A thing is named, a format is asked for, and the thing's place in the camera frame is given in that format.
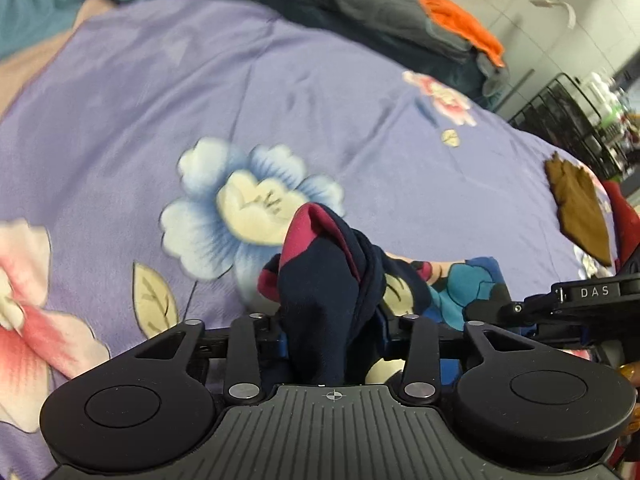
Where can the dark teal bed cover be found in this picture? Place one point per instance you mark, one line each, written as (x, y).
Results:
(464, 77)

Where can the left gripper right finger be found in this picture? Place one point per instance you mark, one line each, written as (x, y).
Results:
(409, 357)

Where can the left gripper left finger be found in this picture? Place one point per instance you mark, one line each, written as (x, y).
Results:
(256, 347)

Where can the brown folded garment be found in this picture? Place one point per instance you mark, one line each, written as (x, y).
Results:
(579, 212)

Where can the navy Mickey Mouse sweatshirt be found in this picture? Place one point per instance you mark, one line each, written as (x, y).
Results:
(330, 283)

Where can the purple floral bed sheet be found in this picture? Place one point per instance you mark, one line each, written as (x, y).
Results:
(153, 167)

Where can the black wire rack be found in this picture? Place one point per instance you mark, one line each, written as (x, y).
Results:
(562, 114)

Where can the orange towel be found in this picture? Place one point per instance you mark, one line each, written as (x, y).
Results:
(453, 18)

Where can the red garment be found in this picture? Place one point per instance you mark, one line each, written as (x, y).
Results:
(626, 225)

